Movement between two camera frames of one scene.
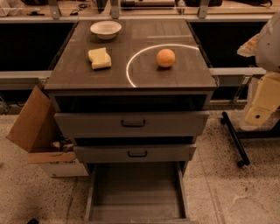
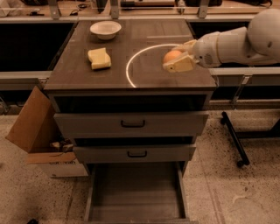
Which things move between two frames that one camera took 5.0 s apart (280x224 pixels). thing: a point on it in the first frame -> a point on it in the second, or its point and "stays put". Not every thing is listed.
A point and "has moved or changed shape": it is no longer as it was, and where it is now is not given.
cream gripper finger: (249, 48) -> (187, 47)
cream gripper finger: (267, 97) -> (185, 63)
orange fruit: (165, 58) has moved or changed shape
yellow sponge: (99, 58) stays put
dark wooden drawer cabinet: (131, 91) stays put
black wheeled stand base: (238, 136) stays put
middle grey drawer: (134, 153) stays put
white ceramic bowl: (106, 30) stays put
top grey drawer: (88, 124) stays put
